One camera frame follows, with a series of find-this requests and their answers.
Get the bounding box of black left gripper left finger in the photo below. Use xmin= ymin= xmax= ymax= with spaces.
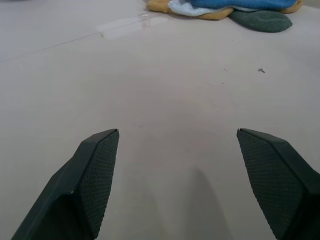
xmin=11 ymin=128 xmax=120 ymax=240

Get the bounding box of yellow cloth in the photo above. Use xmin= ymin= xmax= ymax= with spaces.
xmin=146 ymin=0 xmax=303 ymax=21

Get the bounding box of light blue cloth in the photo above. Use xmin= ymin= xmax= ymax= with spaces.
xmin=169 ymin=0 xmax=251 ymax=17

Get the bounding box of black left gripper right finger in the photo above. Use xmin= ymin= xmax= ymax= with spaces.
xmin=236 ymin=128 xmax=320 ymax=240

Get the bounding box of dark green cloth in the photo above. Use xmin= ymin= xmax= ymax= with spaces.
xmin=228 ymin=9 xmax=293 ymax=33

